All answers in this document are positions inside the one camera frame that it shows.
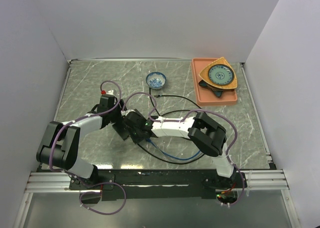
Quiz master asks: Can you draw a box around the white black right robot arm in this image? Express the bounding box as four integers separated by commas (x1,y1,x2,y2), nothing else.
121,110,237,188

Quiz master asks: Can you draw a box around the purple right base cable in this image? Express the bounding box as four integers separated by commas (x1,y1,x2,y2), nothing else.
219,182,250,209

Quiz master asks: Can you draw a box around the blue ethernet cable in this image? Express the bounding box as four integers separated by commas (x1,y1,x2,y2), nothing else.
146,138,202,160

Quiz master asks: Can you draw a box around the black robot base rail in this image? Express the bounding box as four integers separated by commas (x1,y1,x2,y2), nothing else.
69,169,248,201

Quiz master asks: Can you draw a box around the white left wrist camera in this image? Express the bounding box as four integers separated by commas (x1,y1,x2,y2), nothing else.
101,89,117,96

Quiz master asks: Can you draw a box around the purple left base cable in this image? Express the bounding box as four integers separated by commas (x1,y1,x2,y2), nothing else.
79,182,127,216

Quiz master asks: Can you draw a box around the black network switch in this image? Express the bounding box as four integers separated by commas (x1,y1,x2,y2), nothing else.
112,122,130,141

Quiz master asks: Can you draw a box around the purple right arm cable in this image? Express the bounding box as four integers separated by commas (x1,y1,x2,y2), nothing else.
121,92,248,189

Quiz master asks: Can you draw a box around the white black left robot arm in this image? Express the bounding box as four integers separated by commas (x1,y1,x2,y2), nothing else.
36,94,129,189

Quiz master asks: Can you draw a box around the dark blue triangular plate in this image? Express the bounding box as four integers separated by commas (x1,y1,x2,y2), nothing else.
198,80,234,98

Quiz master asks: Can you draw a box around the pink plastic tray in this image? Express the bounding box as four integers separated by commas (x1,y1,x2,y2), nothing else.
191,57,238,106

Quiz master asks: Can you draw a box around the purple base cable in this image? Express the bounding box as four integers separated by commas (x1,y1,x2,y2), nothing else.
219,182,250,209
79,182,127,216

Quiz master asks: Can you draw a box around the teal round patterned plate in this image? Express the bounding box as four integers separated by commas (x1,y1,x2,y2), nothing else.
208,64,235,86

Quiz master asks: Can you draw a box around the blue white porcelain bowl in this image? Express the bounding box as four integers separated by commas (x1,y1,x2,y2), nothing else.
145,72,167,90

